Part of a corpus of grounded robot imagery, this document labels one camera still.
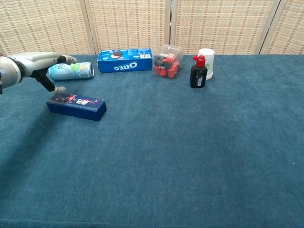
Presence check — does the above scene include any blue glasses case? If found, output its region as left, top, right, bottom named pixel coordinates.
left=46, top=92, right=107, bottom=122

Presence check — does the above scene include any clear box of red caps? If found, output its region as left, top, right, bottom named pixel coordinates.
left=152, top=44, right=184, bottom=79

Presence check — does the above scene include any blue tablecloth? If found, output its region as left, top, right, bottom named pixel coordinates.
left=0, top=54, right=304, bottom=228

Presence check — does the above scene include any light blue drink can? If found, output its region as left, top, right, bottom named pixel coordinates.
left=48, top=62, right=95, bottom=81

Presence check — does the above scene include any woven bamboo folding screen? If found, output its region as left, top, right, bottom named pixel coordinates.
left=0, top=0, right=304, bottom=60

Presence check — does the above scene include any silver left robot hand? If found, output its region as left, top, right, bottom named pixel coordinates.
left=7, top=51, right=78, bottom=93

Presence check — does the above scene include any black bottle with red cap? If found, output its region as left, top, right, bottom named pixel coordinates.
left=189, top=55, right=208, bottom=89

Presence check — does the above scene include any blue Oreo cookie box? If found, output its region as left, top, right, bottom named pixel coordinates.
left=96, top=48, right=153, bottom=74

